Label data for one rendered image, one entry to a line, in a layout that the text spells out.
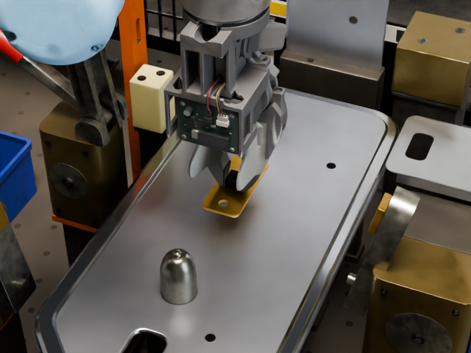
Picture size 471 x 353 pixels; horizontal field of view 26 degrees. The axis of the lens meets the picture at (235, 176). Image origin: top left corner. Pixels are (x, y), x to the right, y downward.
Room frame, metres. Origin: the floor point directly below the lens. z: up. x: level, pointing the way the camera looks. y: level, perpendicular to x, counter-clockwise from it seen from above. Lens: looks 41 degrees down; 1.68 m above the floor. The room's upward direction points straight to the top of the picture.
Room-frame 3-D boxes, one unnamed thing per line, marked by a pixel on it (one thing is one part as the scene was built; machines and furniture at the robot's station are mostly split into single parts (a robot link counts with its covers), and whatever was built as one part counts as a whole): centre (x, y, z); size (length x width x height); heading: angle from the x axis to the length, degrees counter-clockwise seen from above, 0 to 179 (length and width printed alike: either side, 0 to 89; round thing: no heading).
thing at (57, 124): (0.80, 0.17, 0.87); 0.10 x 0.07 x 0.35; 67
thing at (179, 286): (0.61, 0.05, 1.02); 0.03 x 0.03 x 0.07
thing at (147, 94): (0.85, 0.09, 0.88); 0.04 x 0.04 x 0.37; 67
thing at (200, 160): (0.72, 0.03, 1.07); 0.06 x 0.03 x 0.09; 157
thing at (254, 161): (0.70, -0.01, 1.07); 0.06 x 0.03 x 0.09; 157
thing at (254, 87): (0.70, 0.01, 1.18); 0.09 x 0.08 x 0.12; 157
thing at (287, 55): (0.97, -0.11, 0.85); 0.12 x 0.03 x 0.30; 67
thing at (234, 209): (0.73, 0.00, 1.03); 0.08 x 0.04 x 0.01; 157
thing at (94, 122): (0.76, 0.14, 1.06); 0.03 x 0.01 x 0.03; 67
